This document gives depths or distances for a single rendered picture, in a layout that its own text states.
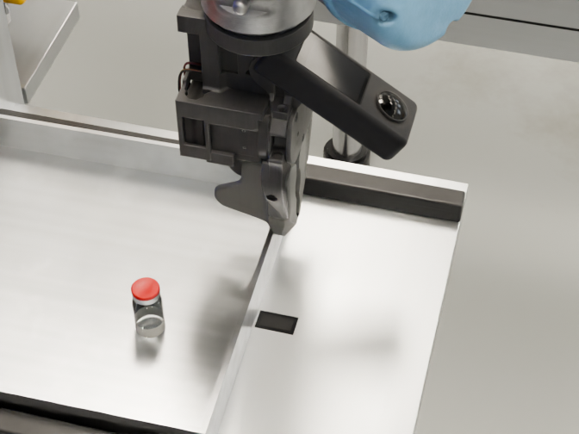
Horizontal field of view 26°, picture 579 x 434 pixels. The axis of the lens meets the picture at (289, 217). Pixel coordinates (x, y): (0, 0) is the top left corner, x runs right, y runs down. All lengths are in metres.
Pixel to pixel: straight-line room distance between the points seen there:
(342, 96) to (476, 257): 1.36
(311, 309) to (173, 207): 0.15
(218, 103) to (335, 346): 0.20
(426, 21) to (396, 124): 0.18
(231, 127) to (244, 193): 0.07
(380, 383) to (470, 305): 1.20
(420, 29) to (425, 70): 1.84
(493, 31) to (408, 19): 1.21
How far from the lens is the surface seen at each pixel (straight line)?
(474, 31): 1.88
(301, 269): 0.97
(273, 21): 0.79
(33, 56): 1.18
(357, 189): 1.00
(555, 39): 1.87
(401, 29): 0.67
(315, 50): 0.84
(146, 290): 0.90
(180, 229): 1.00
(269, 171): 0.86
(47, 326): 0.95
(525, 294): 2.13
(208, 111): 0.85
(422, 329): 0.94
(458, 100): 2.45
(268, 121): 0.85
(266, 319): 0.94
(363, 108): 0.83
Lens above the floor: 1.62
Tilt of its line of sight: 47 degrees down
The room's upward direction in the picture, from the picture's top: straight up
